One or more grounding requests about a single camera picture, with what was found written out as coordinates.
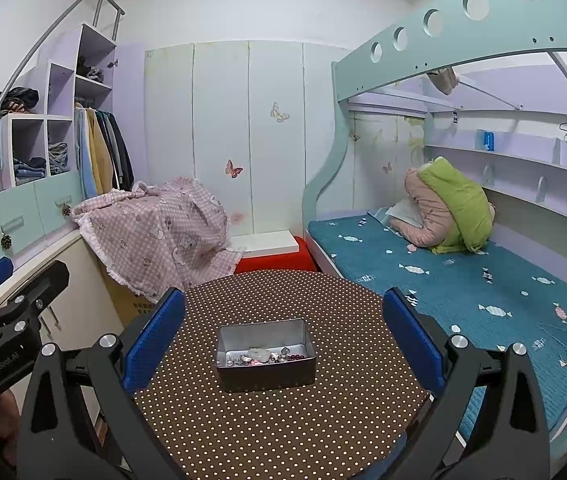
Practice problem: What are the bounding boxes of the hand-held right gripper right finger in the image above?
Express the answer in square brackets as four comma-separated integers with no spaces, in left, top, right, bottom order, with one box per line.
[382,287,551,480]

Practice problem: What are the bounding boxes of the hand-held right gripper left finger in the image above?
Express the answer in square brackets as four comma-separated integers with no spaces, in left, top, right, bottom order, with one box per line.
[16,286,187,480]

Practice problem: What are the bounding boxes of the grey metal tin box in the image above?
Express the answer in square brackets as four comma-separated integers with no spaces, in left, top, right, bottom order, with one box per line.
[215,319,317,393]

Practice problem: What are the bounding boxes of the cream cabinet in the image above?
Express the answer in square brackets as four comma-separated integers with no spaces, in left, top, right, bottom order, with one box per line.
[0,232,129,411]

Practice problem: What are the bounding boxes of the cardboard box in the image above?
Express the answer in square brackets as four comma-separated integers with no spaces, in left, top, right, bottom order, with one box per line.
[101,265,164,328]

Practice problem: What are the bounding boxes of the teal drawer unit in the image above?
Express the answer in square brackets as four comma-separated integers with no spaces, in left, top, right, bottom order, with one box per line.
[0,170,84,273]

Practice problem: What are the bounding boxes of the blue fish print bed sheet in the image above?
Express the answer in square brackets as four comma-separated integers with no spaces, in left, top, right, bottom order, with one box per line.
[307,207,567,436]

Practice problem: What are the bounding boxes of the folded blue jeans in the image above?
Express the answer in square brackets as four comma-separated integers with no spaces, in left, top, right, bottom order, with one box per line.
[14,156,47,183]

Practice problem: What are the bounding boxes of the pink checkered cloth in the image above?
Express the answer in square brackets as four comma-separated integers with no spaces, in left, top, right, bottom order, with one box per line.
[71,176,247,301]

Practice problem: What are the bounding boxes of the folded grey knit clothes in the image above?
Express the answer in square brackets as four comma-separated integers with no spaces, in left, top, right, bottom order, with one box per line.
[48,142,69,176]

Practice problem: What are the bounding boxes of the white pillow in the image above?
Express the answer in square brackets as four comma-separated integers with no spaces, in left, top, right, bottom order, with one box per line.
[386,197,421,228]

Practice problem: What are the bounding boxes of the brown polka dot tablecloth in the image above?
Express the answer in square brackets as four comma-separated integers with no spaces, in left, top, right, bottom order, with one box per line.
[134,270,437,480]

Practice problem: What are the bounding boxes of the row of hanging clothes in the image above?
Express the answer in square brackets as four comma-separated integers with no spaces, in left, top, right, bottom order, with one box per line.
[74,102,135,198]

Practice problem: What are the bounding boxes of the pink and green quilt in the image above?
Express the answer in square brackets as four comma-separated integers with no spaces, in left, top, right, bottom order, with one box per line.
[397,156,497,255]

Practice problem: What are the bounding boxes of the red stool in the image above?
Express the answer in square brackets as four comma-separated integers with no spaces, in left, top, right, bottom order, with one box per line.
[234,237,319,276]

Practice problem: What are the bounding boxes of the dark clothing pile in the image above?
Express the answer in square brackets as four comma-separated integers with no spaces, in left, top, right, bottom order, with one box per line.
[0,87,39,121]

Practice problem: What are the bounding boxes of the lavender cubby shelf unit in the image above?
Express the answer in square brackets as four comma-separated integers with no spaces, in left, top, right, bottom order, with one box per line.
[0,22,119,193]

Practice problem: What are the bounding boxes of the dark clothes in cubby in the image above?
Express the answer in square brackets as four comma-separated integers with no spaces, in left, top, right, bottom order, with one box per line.
[76,57,105,82]

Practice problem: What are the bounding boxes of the pale wardrobe doors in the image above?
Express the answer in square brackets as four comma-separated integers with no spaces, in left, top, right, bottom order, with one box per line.
[144,40,334,241]

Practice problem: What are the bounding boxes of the grey hanging cloth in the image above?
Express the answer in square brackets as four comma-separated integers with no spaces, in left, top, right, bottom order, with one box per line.
[426,66,461,96]

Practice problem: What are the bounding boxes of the grey metal handrail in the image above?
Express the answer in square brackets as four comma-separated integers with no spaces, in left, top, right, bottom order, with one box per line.
[0,0,126,153]

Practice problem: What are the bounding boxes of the teal bunk bed frame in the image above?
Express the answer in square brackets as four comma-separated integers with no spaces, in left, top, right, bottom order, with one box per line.
[303,0,567,466]

